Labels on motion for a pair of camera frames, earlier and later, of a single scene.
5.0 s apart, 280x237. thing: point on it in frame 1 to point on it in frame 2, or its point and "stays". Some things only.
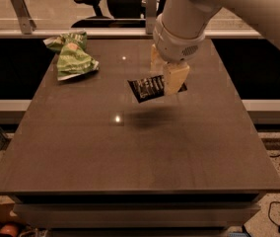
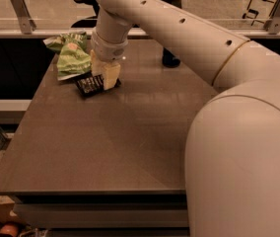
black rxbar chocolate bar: [147, 87] to [95, 84]
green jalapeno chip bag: [73, 57] stays
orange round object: [9, 228] stays
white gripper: [174, 47] to [108, 50]
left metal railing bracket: [27, 23] stays
